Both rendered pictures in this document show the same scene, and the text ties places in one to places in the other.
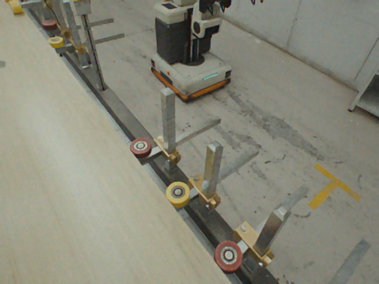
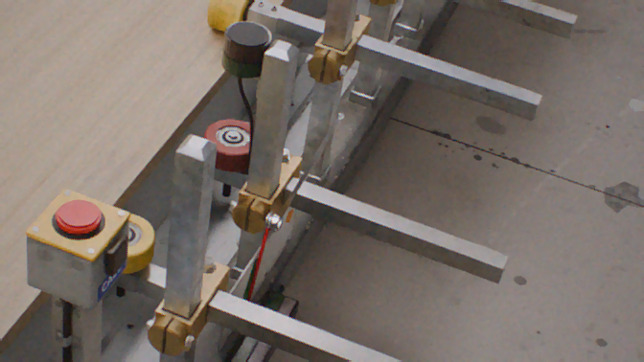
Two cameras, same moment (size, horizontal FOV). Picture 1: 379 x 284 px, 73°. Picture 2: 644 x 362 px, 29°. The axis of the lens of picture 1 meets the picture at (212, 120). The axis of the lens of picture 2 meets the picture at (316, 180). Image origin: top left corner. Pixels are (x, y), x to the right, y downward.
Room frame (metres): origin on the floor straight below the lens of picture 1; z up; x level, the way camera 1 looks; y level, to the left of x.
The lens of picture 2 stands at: (0.96, -0.11, 1.99)
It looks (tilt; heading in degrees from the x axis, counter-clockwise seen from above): 40 degrees down; 60
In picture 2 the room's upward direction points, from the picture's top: 10 degrees clockwise
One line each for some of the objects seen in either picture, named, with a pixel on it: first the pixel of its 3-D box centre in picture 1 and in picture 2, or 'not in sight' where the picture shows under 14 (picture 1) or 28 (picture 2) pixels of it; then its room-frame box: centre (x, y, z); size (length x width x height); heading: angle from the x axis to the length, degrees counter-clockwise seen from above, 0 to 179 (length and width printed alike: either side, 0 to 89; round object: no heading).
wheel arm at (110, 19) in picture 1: (82, 26); (356, 216); (1.66, 0.98, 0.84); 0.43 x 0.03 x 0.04; 135
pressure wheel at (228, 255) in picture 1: (226, 261); not in sight; (0.26, -0.09, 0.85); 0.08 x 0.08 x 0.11
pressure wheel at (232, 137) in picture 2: (51, 30); (229, 164); (1.52, 1.12, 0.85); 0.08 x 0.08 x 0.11
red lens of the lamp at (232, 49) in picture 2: not in sight; (247, 41); (1.51, 1.08, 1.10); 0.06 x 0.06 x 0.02
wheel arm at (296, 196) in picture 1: (268, 223); not in sight; (0.40, -0.23, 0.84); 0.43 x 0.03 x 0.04; 135
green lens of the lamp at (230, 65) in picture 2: not in sight; (245, 57); (1.51, 1.08, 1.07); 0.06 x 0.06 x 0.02
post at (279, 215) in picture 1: (260, 247); not in sight; (0.31, -0.19, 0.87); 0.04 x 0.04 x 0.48; 45
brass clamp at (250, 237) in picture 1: (254, 245); not in sight; (0.32, -0.18, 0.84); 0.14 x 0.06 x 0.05; 45
